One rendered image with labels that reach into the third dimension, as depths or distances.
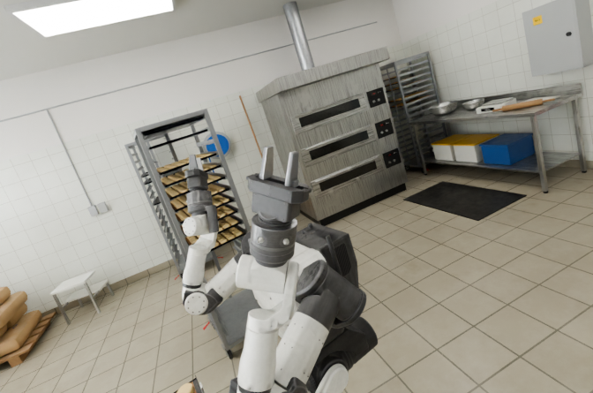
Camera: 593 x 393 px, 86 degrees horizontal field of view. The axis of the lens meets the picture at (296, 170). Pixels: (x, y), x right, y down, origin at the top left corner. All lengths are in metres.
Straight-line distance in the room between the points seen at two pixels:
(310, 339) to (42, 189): 4.71
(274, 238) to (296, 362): 0.30
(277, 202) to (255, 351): 0.29
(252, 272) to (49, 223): 4.74
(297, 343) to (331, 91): 3.74
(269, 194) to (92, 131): 4.52
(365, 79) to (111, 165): 3.62
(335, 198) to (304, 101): 1.35
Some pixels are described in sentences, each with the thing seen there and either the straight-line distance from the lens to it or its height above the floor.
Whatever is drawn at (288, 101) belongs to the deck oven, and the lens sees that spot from 4.06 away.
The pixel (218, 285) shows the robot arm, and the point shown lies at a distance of 1.23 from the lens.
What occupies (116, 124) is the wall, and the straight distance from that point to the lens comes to 4.95.
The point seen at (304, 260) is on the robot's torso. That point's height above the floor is 1.23.
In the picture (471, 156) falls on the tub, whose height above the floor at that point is 0.32.
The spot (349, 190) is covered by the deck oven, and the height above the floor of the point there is 0.34.
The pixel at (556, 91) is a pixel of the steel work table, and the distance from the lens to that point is 4.64.
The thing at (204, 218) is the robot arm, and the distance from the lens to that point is 1.18.
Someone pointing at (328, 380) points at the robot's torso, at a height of 0.83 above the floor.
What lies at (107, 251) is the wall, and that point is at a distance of 5.22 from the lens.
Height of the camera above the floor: 1.65
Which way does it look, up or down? 11 degrees down
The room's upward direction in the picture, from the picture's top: 18 degrees counter-clockwise
